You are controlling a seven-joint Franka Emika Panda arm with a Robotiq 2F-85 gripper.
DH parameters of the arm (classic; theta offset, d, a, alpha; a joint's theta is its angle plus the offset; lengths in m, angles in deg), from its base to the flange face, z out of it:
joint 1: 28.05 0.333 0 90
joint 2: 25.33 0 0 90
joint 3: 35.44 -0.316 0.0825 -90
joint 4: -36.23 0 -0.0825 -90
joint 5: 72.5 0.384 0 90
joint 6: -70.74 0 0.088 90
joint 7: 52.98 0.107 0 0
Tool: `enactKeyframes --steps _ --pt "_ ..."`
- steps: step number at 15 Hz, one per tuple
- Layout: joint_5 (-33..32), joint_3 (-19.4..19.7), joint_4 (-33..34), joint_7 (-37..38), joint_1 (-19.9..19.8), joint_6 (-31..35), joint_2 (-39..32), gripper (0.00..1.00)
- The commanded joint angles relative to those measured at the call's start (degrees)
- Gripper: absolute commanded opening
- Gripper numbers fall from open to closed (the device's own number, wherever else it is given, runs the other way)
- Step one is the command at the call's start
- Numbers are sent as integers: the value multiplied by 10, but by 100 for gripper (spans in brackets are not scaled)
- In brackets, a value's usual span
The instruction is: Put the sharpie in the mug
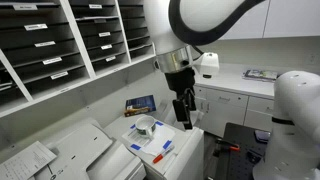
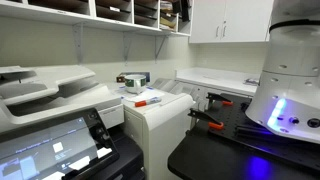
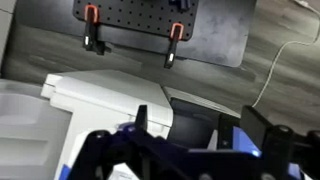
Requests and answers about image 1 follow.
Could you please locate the grey sharpie with red cap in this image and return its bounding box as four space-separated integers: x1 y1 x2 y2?
152 146 175 165

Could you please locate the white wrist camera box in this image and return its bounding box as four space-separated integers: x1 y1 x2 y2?
193 52 220 80

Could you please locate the dark smartphone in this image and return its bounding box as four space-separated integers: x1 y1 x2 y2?
254 129 272 143

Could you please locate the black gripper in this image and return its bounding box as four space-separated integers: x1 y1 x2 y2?
164 67 198 131

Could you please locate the black clamp with orange handle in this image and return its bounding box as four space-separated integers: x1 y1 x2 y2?
213 137 241 158

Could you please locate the white mail sorter shelf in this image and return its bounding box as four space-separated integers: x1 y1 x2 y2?
0 0 158 118

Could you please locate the stack of magazines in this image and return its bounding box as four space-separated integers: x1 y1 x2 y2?
242 68 280 83

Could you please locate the white wall outlet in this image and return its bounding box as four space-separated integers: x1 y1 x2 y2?
308 52 318 66

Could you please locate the dark blue book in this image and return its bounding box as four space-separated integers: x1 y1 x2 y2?
124 94 157 118

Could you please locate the white base cabinet with counter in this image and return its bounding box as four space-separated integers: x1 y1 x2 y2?
193 63 291 138

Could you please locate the black perforated table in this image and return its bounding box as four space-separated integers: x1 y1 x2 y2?
212 122 278 180

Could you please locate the white form paper sheet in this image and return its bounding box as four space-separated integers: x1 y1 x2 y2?
0 140 58 180

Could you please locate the white office printer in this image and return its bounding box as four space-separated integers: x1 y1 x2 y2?
31 111 205 180

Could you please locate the white wall cabinet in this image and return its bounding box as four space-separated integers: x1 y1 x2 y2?
218 0 320 41

